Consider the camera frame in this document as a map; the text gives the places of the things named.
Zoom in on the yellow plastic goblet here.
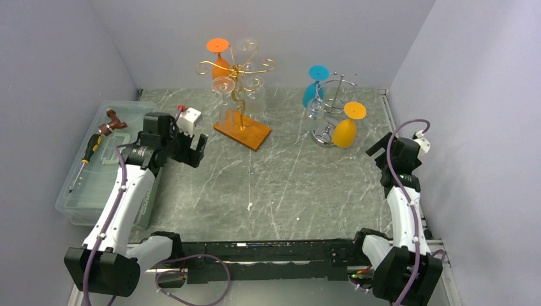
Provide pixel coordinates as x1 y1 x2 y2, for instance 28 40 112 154
332 101 367 148

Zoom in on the gold wire glass rack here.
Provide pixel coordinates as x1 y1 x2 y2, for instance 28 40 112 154
196 43 275 152

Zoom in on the clear pink tinted glass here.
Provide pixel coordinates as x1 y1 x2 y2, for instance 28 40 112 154
211 76 237 132

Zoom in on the clear small glass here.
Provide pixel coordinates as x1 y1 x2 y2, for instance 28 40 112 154
243 75 266 115

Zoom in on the clear plastic storage box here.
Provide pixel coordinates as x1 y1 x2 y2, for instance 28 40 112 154
55 101 158 227

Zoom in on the chrome wire glass rack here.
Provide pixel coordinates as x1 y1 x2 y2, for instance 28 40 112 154
308 72 358 148

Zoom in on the clear tall glass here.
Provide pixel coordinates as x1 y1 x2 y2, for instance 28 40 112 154
304 98 325 131

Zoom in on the orange plastic goblet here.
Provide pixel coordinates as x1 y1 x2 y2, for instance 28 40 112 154
206 38 231 80

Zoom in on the blue plastic goblet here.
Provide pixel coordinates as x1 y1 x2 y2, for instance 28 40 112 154
302 65 330 107

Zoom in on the clear wine glass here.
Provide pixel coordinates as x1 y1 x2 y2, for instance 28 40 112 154
236 37 258 71

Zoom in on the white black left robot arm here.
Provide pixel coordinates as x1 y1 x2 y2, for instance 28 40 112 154
64 108 207 300

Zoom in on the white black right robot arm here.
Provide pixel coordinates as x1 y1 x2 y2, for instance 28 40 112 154
351 131 443 305

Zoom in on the brown bronze faucet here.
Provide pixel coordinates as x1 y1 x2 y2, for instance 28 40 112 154
98 108 128 136

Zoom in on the black yellow screwdriver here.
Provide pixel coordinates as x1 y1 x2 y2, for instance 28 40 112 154
68 132 102 193

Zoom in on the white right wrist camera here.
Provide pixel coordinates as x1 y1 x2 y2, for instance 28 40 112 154
412 130 431 157

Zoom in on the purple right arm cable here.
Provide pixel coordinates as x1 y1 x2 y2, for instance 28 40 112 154
348 119 447 306

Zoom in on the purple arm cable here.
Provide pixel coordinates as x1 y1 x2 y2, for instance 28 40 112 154
348 119 447 306
81 110 231 306

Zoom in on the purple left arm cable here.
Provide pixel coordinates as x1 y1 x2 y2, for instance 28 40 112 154
81 110 231 306

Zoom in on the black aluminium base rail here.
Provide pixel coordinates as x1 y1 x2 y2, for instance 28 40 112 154
78 238 449 290

